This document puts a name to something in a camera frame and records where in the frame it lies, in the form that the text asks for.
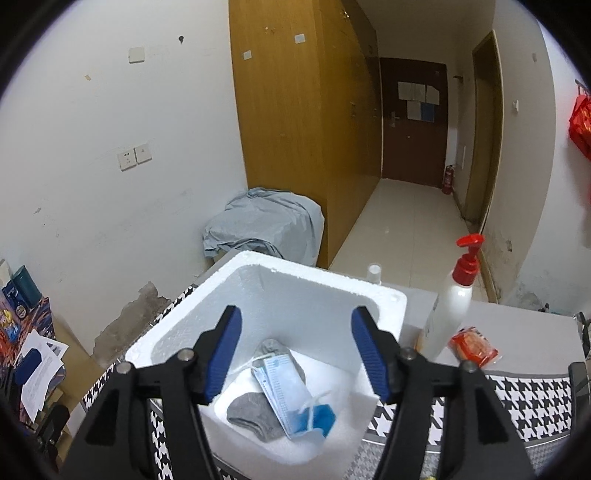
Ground red snack packet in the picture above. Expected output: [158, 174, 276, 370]
[448, 325, 502, 369]

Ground cardboard box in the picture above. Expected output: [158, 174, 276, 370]
[46, 318, 103, 437]

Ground white pump bottle red pump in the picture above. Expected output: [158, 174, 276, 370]
[416, 234, 485, 361]

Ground colourful printed box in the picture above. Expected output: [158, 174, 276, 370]
[0, 295, 52, 365]

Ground wooden wardrobe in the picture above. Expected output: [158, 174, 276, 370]
[229, 0, 382, 271]

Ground teal can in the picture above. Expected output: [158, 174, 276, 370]
[11, 265, 41, 308]

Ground white papers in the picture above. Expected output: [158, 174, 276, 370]
[20, 329, 66, 422]

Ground white foam box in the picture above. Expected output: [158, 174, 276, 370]
[124, 250, 408, 467]

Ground dark brown door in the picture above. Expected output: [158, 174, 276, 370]
[379, 58, 448, 188]

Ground light wooden door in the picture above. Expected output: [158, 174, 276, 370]
[463, 30, 504, 232]

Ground houndstooth tablecloth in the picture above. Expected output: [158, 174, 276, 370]
[81, 277, 591, 480]

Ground grey cloth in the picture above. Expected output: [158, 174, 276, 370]
[203, 187, 324, 267]

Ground packaged blue face mask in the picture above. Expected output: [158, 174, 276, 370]
[252, 353, 325, 440]

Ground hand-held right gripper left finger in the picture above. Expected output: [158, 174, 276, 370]
[60, 305, 243, 480]

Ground black phone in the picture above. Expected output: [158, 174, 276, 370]
[569, 362, 588, 409]

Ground red plastic bag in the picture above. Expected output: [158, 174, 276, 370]
[568, 88, 591, 161]

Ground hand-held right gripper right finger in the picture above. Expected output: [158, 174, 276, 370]
[351, 305, 536, 480]

